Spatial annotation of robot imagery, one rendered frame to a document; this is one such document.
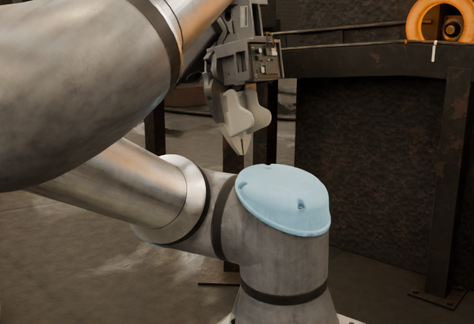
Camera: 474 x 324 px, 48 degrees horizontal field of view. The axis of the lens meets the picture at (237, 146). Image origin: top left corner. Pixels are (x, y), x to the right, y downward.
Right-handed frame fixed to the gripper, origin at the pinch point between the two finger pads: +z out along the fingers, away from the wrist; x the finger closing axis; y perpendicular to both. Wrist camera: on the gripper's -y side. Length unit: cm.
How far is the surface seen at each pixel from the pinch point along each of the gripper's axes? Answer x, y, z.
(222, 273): 54, -66, 43
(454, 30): 93, -4, -20
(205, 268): 53, -72, 42
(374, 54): 81, -22, -16
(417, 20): 84, -10, -23
